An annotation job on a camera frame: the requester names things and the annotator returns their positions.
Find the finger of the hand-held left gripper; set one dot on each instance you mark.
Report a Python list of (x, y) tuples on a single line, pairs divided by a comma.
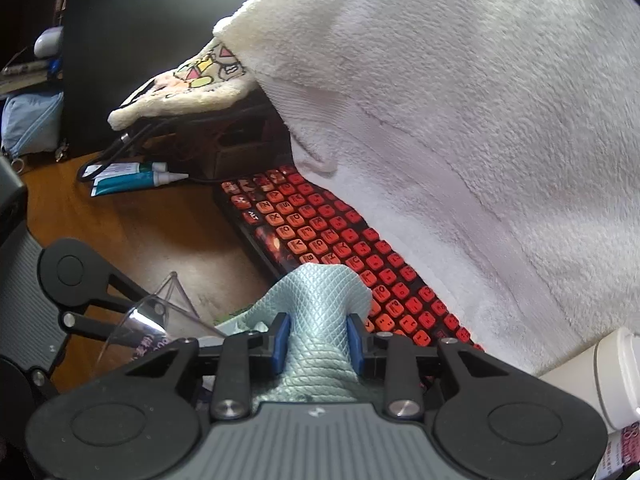
[(100, 321)]

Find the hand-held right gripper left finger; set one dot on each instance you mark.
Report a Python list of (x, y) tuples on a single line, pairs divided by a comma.
[(281, 340)]

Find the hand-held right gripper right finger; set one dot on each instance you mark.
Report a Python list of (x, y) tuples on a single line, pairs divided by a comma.
[(354, 342)]

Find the clear plastic measuring cup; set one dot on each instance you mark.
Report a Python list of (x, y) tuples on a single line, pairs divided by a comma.
[(150, 320)]

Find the green waffle cleaning cloth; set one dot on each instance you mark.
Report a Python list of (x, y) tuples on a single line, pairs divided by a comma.
[(320, 290)]

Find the white cylindrical container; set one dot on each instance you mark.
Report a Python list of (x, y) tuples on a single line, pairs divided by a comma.
[(620, 375)]

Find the black keyboard with red keys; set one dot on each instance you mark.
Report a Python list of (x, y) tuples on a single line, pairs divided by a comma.
[(310, 225)]

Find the teal and white tube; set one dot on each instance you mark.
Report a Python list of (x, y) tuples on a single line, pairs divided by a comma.
[(135, 167), (130, 185)]

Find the light blue pouch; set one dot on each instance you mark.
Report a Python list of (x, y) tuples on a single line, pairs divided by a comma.
[(30, 120)]

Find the dark brown stand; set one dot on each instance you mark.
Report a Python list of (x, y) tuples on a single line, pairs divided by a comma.
[(240, 145)]

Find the white terry towel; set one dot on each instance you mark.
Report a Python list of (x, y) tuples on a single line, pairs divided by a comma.
[(450, 135)]

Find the white rounded case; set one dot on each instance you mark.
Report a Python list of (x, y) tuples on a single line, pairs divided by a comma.
[(49, 41)]

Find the cream printed cloth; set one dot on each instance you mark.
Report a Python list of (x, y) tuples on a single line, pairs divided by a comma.
[(195, 80)]

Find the large black panel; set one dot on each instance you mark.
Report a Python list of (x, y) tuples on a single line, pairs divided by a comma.
[(125, 35)]

